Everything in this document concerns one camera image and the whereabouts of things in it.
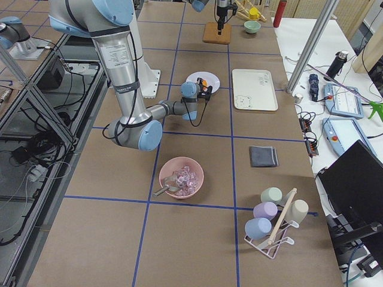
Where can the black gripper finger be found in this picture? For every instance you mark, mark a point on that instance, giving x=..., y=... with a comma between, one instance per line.
x=220, y=26
x=200, y=82

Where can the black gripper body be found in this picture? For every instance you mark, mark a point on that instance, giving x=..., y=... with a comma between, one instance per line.
x=201, y=86
x=221, y=12

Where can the white round plate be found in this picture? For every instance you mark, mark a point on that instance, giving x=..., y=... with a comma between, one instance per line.
x=209, y=78

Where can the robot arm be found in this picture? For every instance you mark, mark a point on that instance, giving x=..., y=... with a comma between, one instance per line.
x=107, y=23
x=199, y=5

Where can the cream bear tray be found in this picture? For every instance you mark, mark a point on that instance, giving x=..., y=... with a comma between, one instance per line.
x=253, y=90

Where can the wooden cutting board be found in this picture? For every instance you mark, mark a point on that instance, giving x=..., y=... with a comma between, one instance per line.
x=212, y=35

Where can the wooden cup rack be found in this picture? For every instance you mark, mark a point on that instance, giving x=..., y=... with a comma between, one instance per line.
x=245, y=5

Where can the light green bowl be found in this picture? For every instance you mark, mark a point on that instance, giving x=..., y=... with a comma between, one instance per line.
x=252, y=26

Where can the yellow cup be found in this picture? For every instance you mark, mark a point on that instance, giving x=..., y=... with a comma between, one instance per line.
x=253, y=13

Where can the red bottle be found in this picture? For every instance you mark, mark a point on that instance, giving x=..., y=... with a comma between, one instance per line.
x=279, y=13

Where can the folded grey cloth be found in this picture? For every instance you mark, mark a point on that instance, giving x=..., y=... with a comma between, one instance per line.
x=263, y=156

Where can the pink bowl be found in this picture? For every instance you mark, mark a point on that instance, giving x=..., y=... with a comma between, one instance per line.
x=178, y=163

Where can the clear ice cubes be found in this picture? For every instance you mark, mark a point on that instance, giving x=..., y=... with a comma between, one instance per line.
x=187, y=180

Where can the metal scoop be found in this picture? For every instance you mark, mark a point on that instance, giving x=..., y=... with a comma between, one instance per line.
x=169, y=185

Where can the folded dark umbrella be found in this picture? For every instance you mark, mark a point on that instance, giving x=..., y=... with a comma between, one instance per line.
x=313, y=87

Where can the green cup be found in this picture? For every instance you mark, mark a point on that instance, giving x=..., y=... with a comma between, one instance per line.
x=271, y=194

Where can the black water bottle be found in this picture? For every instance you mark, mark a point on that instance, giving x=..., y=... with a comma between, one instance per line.
x=340, y=59

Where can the purple cup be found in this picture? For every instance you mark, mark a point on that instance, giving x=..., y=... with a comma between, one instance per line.
x=266, y=210

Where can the blue teach pendant far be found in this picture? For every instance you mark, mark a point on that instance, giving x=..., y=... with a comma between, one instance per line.
x=340, y=101

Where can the blue teach pendant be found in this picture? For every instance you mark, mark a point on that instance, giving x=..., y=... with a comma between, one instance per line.
x=342, y=133
x=340, y=101

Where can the blue teach pendant near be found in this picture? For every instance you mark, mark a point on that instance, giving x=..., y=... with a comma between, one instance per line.
x=342, y=133

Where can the blue cup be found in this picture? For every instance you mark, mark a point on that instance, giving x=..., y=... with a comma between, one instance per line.
x=257, y=228

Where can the beige cup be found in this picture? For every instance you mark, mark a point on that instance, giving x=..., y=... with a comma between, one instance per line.
x=297, y=211

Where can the white cup rack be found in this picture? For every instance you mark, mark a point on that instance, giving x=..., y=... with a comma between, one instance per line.
x=269, y=245

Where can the black monitor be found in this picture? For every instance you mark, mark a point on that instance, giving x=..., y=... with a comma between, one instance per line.
x=353, y=184

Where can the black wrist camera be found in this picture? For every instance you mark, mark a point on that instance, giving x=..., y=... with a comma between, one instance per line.
x=233, y=7

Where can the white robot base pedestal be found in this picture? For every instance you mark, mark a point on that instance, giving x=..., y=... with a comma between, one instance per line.
x=148, y=78

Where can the aluminium frame post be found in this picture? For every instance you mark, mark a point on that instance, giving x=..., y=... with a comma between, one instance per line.
x=315, y=35

